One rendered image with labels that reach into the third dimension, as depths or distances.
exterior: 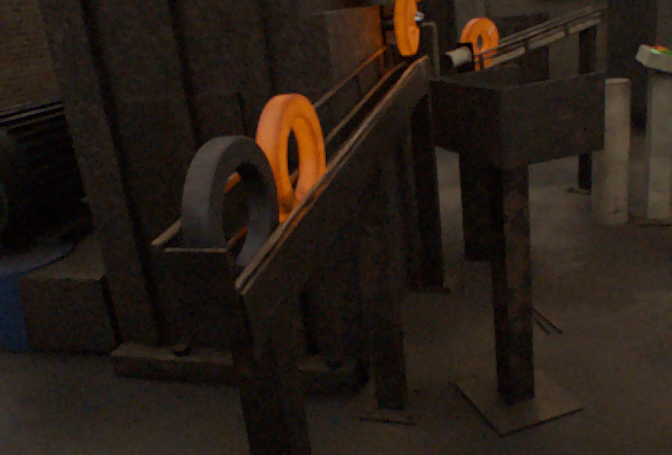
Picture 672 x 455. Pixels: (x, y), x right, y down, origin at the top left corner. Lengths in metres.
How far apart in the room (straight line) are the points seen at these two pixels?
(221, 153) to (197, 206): 0.07
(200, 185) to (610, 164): 1.89
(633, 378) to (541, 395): 0.22
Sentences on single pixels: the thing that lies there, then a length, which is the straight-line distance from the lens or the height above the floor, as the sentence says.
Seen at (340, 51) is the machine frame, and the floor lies 0.79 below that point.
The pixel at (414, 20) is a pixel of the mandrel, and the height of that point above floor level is 0.82.
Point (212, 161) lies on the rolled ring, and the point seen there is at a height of 0.74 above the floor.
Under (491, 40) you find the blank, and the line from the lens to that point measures 2.24.
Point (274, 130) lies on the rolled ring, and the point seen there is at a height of 0.73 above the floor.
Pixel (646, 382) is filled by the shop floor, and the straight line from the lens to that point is 1.59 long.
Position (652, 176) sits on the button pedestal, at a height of 0.17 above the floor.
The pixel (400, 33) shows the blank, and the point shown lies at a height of 0.79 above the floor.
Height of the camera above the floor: 0.88
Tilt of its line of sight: 17 degrees down
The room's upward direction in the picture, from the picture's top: 7 degrees counter-clockwise
